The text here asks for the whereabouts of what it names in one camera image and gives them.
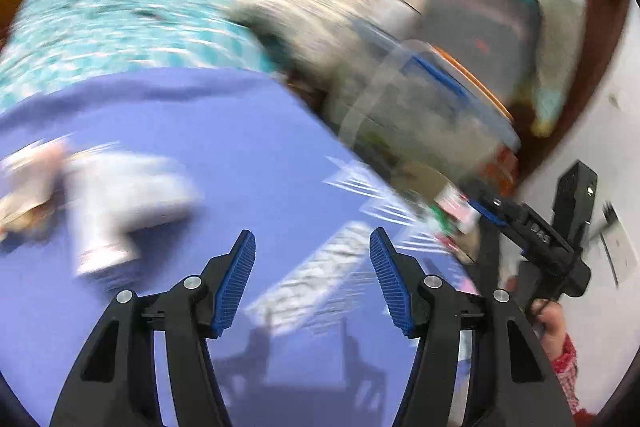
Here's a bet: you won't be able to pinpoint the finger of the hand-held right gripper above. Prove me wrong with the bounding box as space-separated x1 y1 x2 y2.
467 192 576 261

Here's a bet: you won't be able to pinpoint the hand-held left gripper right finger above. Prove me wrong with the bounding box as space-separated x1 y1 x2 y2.
369 227 577 427

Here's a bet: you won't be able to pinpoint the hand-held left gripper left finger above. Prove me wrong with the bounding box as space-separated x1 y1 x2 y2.
48 229 257 427

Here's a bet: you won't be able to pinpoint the white tissue pack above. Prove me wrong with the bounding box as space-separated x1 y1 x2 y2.
65 152 203 275

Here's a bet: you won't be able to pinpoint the white plastic bag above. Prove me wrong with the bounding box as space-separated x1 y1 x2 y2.
0 142 68 240

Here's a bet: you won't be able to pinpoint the person's right forearm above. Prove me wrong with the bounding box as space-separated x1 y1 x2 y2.
547 332 601 427

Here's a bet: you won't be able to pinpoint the person's right hand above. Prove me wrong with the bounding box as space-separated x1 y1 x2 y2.
530 299 568 360

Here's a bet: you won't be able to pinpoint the blue printed blanket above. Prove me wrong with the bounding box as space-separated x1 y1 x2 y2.
0 67 476 427

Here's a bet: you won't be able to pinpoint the white hanging cloth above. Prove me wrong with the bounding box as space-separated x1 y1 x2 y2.
487 0 587 138

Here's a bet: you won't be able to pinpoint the large translucent storage box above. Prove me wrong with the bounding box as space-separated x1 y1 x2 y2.
425 0 543 118

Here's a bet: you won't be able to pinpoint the cream patterned quilt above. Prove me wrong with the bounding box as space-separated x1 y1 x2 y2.
222 0 441 72

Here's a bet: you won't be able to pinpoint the teal patterned quilt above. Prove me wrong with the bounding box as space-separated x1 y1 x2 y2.
0 0 281 112

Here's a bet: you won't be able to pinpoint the white wall outlet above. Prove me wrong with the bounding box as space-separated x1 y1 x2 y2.
600 217 632 285

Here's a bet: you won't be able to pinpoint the clear storage box blue handles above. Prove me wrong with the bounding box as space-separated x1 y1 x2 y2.
325 39 523 208

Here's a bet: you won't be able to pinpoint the brown wooden door frame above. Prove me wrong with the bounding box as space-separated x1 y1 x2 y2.
515 0 640 202

